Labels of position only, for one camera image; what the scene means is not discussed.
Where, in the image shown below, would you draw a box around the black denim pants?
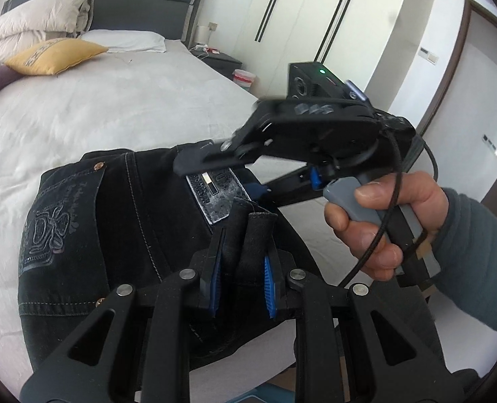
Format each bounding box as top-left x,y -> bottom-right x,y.
18,148 -> 318,368

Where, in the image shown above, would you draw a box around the person forearm grey sleeve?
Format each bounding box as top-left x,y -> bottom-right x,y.
433,188 -> 497,331

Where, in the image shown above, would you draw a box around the person right hand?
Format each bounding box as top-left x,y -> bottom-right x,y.
324,171 -> 449,281

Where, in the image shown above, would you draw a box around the white plastic bucket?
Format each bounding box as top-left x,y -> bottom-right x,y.
232,68 -> 256,91

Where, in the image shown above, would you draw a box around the dark bedside table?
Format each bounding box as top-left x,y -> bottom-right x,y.
189,46 -> 242,80

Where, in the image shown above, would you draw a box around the light blue plastic stool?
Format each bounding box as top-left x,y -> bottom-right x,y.
249,383 -> 296,403

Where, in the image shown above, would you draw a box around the white cup on nightstand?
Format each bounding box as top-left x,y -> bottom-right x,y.
194,26 -> 212,46

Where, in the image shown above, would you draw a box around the bed with white sheet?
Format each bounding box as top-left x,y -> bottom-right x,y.
0,38 -> 359,387

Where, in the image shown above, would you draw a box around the white pillow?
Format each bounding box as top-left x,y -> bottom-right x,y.
80,29 -> 166,54

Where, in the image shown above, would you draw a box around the yellow cushion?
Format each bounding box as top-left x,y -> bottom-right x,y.
4,38 -> 108,76

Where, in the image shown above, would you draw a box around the folded beige duvet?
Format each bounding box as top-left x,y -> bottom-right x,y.
0,0 -> 95,63

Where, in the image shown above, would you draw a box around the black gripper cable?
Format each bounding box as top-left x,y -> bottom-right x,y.
336,97 -> 441,290

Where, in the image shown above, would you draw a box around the white wardrobe with black handles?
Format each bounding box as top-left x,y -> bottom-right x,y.
234,0 -> 434,109

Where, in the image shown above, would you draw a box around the white door brown frame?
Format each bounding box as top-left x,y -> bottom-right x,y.
418,0 -> 497,216

